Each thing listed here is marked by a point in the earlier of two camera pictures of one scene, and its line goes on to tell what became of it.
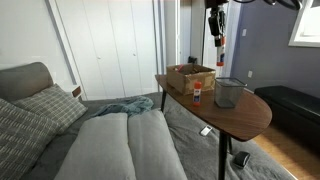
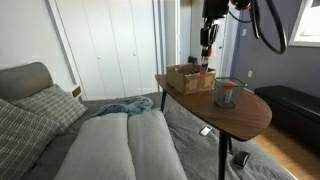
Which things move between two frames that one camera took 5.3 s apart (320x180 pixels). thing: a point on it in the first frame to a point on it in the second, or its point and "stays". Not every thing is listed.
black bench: (294, 111) stays
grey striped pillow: (24, 136) stays
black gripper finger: (218, 40) to (204, 52)
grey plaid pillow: (57, 105) stays
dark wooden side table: (249, 118) stays
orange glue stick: (221, 52) to (228, 91)
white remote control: (206, 130) stays
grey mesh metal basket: (227, 91) stays
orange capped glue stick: (197, 94) to (205, 62)
